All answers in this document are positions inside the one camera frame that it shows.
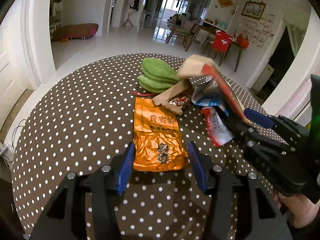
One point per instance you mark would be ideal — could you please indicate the wooden dining table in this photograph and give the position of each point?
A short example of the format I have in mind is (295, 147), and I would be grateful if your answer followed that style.
(211, 30)

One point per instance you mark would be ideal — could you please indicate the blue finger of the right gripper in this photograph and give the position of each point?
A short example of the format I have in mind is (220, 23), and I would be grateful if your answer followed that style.
(258, 118)

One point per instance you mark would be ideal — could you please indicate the white blue plastic wrapper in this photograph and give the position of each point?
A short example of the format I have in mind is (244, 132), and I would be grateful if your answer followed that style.
(209, 94)

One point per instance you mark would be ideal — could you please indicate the brown paper fast-food bag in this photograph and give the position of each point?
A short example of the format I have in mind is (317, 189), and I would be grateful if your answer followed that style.
(203, 76)

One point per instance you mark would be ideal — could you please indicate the right hand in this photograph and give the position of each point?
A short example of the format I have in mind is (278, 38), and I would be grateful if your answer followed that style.
(303, 211)

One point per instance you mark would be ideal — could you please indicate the red bag on table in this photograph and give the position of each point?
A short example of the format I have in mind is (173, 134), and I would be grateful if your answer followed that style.
(242, 42)

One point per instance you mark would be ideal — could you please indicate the green leaf-shaped mats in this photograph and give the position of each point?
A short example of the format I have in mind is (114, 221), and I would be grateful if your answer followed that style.
(157, 76)

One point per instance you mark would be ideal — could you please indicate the brown polka dot tablecloth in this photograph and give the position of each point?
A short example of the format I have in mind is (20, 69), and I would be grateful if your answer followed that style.
(82, 123)

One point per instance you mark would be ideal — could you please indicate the orange foil tea packet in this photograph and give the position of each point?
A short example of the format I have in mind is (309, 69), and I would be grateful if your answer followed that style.
(157, 138)

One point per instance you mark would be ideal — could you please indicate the red white snack wrapper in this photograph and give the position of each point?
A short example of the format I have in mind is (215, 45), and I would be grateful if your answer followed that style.
(218, 133)

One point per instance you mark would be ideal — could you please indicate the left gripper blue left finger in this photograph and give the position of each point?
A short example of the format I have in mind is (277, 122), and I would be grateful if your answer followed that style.
(123, 168)

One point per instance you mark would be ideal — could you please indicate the gold framed wall painting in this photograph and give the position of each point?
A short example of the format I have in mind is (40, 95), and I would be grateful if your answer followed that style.
(254, 10)

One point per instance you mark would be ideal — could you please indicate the colourful wrapper bundle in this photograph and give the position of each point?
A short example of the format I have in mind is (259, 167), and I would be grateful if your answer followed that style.
(181, 101)

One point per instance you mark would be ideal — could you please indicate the wooden dining chair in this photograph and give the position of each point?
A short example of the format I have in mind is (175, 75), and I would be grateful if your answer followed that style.
(179, 28)

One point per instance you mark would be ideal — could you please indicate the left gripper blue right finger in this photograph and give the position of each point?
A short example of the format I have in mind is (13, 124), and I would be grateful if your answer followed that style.
(197, 165)

